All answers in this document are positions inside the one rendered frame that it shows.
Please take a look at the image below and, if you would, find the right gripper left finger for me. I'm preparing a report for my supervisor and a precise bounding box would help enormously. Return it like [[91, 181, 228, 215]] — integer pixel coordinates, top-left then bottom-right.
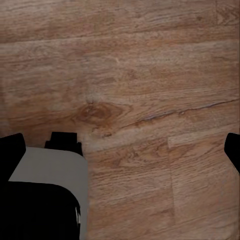
[[0, 133, 26, 193]]

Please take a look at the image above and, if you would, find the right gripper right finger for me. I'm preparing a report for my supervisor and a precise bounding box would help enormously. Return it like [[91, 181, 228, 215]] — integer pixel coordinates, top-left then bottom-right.
[[224, 132, 240, 173]]

